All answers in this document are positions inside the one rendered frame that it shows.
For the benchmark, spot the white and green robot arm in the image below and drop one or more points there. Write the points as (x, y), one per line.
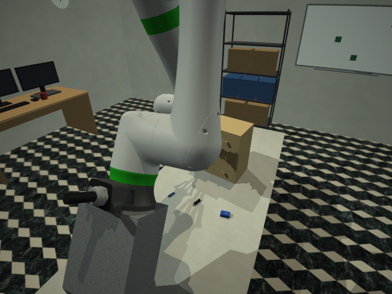
(184, 131)

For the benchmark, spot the light wooden chest of drawers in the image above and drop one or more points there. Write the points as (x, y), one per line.
(243, 130)

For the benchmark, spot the blue 9v battery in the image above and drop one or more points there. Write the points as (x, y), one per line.
(225, 214)

